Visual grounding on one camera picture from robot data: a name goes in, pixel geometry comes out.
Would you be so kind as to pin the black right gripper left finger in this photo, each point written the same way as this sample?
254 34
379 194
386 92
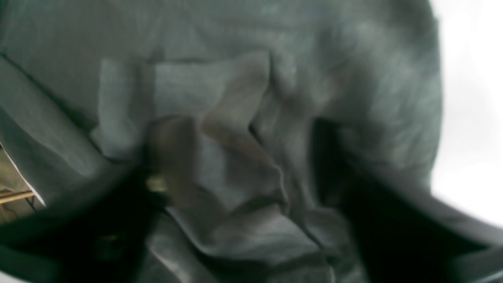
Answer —
106 231

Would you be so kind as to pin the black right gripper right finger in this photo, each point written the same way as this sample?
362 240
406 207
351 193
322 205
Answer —
405 235

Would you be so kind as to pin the dark grey T-shirt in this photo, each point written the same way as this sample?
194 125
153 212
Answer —
81 80

